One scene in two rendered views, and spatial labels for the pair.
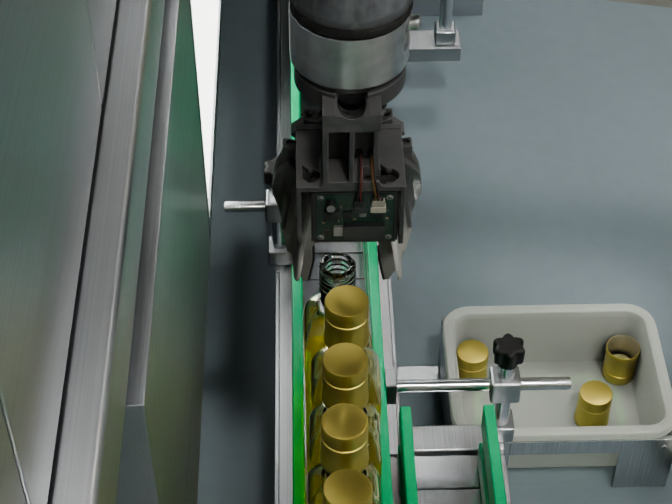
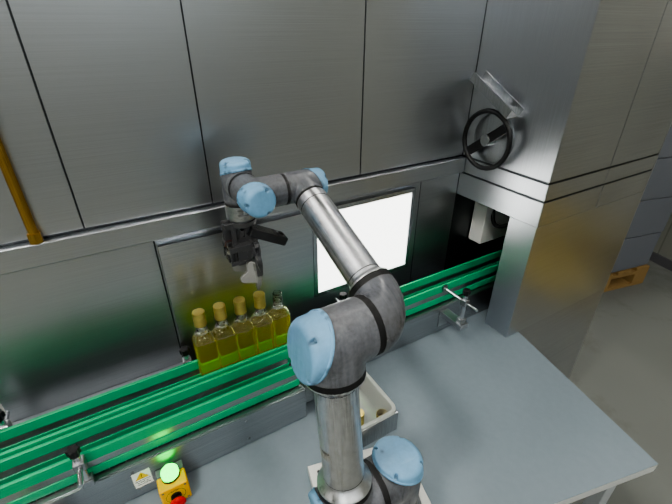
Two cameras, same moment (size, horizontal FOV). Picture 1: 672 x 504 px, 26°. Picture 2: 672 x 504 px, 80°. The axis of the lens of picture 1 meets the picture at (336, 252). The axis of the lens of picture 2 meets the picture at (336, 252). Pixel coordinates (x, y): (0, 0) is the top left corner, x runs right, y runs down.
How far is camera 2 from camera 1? 108 cm
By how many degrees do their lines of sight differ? 50
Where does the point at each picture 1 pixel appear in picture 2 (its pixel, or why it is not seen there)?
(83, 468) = (108, 228)
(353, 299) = (259, 294)
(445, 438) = not seen: hidden behind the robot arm
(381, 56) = (229, 213)
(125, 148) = (203, 209)
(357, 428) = (217, 307)
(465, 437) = not seen: hidden behind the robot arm
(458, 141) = (446, 353)
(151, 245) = (205, 235)
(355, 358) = (239, 300)
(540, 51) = (506, 356)
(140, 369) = (167, 244)
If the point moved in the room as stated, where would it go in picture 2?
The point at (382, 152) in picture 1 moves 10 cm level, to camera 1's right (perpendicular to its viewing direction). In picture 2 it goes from (240, 244) to (253, 261)
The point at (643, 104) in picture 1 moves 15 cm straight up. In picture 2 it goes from (512, 391) to (523, 358)
